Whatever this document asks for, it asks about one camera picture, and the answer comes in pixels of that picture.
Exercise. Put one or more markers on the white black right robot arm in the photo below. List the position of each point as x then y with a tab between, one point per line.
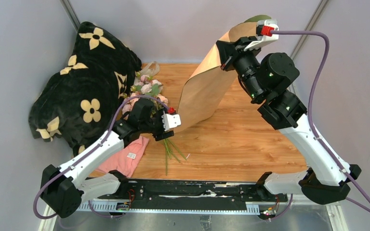
326	179

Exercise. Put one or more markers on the black blanket with cream flowers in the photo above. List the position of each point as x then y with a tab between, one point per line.
78	103

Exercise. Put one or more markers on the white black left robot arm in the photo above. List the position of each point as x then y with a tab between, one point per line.
64	188

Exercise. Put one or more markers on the pink fake rose stem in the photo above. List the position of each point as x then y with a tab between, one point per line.
146	85
166	153

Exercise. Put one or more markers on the green and tan wrapping paper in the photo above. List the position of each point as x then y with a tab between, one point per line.
204	90

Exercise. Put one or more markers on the beige ribbon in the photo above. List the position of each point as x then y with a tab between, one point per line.
150	70

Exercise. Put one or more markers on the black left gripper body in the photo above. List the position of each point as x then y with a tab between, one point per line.
155	126

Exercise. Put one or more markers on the pink folded cloth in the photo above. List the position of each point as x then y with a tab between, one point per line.
127	160

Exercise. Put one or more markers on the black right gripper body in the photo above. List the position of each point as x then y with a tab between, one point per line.
228	64

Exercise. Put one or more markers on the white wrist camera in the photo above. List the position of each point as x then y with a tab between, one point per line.
264	35
170	119

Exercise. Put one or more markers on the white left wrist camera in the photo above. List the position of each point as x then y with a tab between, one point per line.
170	119

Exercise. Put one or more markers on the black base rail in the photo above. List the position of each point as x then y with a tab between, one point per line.
189	197

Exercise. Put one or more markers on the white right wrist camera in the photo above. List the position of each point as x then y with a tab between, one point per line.
264	35

